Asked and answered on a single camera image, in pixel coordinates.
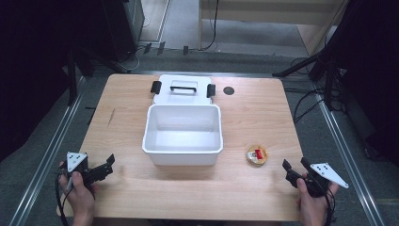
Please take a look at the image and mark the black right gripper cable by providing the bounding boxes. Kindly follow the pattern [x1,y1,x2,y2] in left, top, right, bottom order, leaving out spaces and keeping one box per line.
[323,185,337,226]

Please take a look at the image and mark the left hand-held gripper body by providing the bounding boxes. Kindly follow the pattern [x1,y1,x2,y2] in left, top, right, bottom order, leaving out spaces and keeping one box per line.
[57,152,96,190]

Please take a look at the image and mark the black floor cables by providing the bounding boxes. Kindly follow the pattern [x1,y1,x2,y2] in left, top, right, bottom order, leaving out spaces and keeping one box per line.
[283,56,346,125]

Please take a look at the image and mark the person's right hand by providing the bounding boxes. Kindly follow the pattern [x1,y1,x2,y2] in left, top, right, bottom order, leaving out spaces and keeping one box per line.
[295,172,341,222]

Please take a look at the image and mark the metal floor rail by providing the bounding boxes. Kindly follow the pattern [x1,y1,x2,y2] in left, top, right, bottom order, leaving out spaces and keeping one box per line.
[8,74,88,226]
[310,79,387,226]

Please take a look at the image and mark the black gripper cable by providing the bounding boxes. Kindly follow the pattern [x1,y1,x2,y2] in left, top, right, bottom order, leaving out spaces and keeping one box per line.
[55,169,71,226]
[323,185,337,226]

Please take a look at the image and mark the black metal stand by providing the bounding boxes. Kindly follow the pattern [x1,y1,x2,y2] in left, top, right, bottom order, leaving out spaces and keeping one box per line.
[64,46,95,107]

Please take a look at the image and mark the person's left hand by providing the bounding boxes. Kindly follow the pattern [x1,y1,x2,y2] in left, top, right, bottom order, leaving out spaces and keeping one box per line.
[57,161,99,222]

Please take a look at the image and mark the light wooden bench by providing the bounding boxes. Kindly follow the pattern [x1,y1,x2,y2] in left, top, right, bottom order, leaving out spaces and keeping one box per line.
[197,0,349,57]

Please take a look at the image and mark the white plastic storage box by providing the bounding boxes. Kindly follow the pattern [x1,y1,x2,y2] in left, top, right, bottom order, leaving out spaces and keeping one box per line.
[141,73,225,167]

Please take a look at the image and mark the dark cabinet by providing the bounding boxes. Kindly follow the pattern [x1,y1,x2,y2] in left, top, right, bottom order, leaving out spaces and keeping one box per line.
[100,0,146,63]

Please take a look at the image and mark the black tripod stand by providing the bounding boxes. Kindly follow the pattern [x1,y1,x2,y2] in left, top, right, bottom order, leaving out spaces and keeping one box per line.
[272,0,361,111]

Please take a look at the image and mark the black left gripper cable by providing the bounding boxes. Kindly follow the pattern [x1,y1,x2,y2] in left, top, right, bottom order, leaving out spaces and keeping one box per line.
[55,169,71,226]

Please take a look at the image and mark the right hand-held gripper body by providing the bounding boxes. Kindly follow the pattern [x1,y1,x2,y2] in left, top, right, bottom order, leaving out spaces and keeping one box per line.
[285,162,350,199]

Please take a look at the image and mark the black hanging cable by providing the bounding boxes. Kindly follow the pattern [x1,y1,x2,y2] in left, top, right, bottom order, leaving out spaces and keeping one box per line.
[201,0,220,52]

